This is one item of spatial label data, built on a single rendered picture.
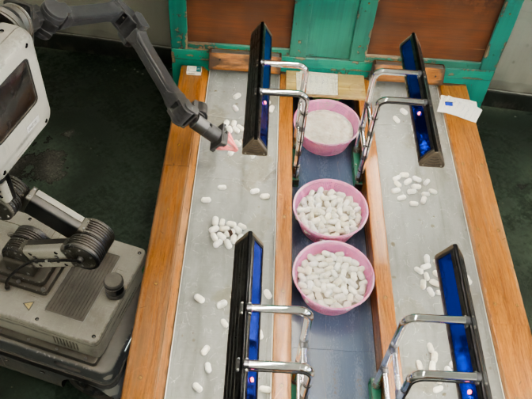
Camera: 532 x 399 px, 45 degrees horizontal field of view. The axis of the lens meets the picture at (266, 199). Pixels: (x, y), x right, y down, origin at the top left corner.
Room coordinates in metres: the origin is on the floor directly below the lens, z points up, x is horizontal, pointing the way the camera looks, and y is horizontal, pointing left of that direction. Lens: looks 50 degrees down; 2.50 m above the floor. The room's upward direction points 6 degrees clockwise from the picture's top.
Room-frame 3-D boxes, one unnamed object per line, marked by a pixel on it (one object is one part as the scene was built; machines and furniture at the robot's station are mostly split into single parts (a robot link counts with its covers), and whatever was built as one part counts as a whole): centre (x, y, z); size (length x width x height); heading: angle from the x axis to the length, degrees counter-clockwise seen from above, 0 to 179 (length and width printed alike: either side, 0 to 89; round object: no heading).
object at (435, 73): (2.20, -0.54, 0.83); 0.30 x 0.06 x 0.07; 93
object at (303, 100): (1.73, -0.02, 0.90); 0.20 x 0.19 x 0.45; 3
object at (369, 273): (1.19, -0.24, 0.72); 0.27 x 0.27 x 0.10
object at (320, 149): (1.91, -0.21, 0.72); 0.27 x 0.27 x 0.10
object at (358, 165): (1.75, -0.42, 0.90); 0.20 x 0.19 x 0.45; 3
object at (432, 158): (1.76, -0.50, 1.08); 0.62 x 0.08 x 0.07; 3
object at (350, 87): (2.13, -0.20, 0.77); 0.33 x 0.15 x 0.01; 93
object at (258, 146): (1.73, 0.06, 1.08); 0.62 x 0.08 x 0.07; 3
